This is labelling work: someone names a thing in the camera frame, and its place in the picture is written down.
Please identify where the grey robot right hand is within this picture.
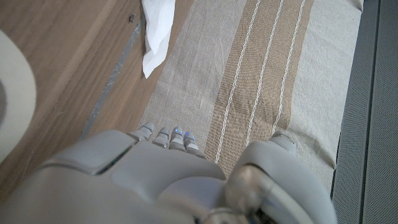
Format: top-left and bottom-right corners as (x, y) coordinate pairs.
(0, 121), (338, 224)

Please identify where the medium beige masking tape roll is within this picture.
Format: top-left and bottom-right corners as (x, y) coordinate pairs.
(0, 29), (37, 164)

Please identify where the white tissue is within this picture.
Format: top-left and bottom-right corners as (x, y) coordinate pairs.
(141, 0), (177, 79)

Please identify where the beige striped curtain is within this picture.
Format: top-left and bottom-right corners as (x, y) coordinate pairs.
(136, 0), (364, 194)

